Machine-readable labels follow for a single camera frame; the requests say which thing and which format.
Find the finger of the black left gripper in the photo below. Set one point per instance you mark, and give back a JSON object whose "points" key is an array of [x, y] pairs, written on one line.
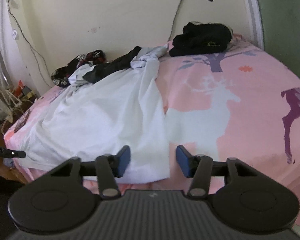
{"points": [[7, 153]]}

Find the black clothes pile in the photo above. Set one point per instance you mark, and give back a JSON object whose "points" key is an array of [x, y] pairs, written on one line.
{"points": [[198, 39]]}

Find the black red white patterned cloth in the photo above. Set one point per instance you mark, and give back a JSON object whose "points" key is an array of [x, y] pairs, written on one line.
{"points": [[61, 75]]}

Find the cluttered side table items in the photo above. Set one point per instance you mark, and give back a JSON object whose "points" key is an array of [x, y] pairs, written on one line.
{"points": [[10, 105]]}

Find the white t-shirt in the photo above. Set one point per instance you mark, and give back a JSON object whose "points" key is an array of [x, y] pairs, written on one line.
{"points": [[92, 119]]}

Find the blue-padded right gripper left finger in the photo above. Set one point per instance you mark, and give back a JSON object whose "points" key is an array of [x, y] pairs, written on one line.
{"points": [[109, 167]]}

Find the pink patterned bed sheet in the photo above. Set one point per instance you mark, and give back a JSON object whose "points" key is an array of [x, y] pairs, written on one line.
{"points": [[241, 103]]}

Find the black dark garment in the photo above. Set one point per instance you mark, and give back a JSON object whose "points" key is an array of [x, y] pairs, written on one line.
{"points": [[101, 71]]}

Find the green door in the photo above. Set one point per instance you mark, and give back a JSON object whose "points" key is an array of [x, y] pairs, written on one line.
{"points": [[281, 29]]}

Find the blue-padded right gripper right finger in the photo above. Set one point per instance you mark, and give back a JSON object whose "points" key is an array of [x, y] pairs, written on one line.
{"points": [[199, 168]]}

